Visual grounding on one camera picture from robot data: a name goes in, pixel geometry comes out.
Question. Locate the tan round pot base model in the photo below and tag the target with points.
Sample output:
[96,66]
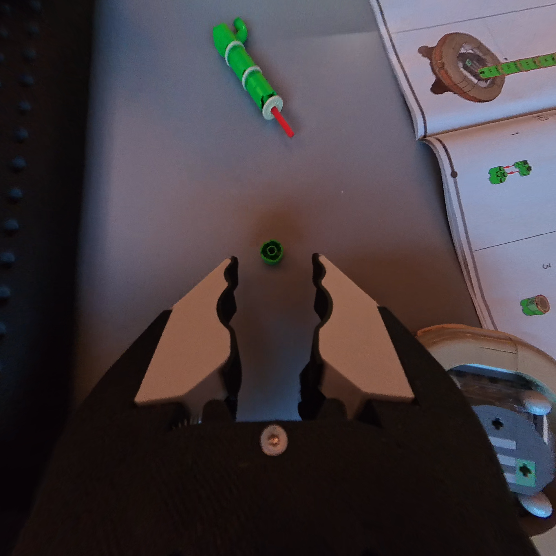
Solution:
[478,347]

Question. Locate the small green round brick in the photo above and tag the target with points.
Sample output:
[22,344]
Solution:
[272,252]

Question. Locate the grey desk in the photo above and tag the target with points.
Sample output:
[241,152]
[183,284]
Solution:
[173,173]

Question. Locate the open instruction booklet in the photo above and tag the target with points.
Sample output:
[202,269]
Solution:
[499,217]

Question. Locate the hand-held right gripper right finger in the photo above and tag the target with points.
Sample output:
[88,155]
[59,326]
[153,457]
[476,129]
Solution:
[360,347]

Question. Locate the green bamboo stalk model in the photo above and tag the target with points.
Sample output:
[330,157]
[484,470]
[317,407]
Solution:
[243,65]

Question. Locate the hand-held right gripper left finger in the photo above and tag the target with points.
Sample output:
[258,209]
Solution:
[186,347]

